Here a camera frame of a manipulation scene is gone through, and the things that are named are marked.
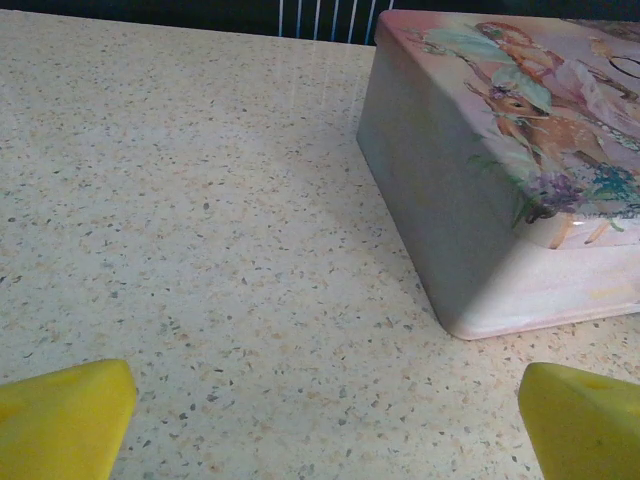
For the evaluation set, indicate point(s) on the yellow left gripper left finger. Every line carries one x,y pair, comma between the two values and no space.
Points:
60,425

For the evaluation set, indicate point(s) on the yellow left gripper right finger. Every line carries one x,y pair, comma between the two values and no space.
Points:
585,430

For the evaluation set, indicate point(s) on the pink illustrated tin box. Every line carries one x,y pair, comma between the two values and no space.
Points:
425,175

